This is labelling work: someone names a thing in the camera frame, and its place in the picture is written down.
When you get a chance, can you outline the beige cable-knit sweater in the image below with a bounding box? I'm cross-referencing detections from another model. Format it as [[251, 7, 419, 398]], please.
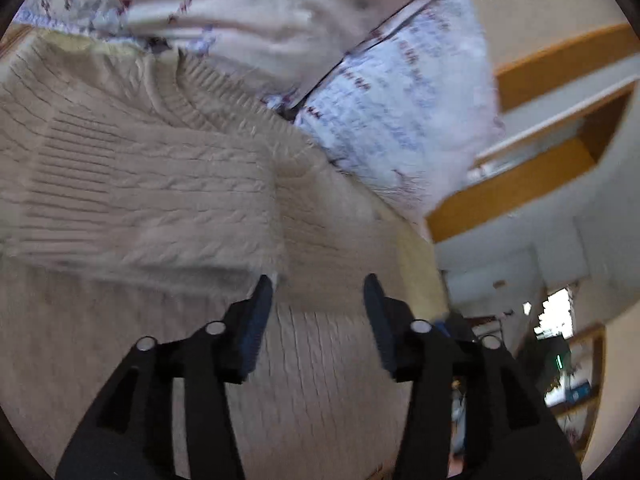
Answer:
[[0, 35, 433, 480]]

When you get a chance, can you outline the pink floral pillow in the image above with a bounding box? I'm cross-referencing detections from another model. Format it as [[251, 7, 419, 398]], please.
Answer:
[[20, 0, 463, 106]]

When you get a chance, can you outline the blue floral pillow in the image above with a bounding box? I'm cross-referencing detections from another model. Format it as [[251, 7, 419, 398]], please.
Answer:
[[267, 0, 507, 223]]

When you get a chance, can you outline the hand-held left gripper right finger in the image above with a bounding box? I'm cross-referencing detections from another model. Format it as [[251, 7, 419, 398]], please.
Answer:
[[363, 273, 583, 480]]

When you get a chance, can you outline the window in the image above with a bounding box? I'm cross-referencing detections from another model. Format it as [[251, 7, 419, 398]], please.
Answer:
[[534, 287, 573, 341]]

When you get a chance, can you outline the wooden shelf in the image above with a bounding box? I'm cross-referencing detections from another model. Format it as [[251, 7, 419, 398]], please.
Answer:
[[542, 324, 607, 463]]

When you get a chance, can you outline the wooden framed wardrobe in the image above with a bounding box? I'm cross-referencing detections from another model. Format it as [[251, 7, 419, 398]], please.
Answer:
[[425, 22, 640, 243]]

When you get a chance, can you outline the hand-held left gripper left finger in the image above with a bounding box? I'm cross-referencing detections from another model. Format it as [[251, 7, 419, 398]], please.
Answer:
[[55, 274, 275, 480]]

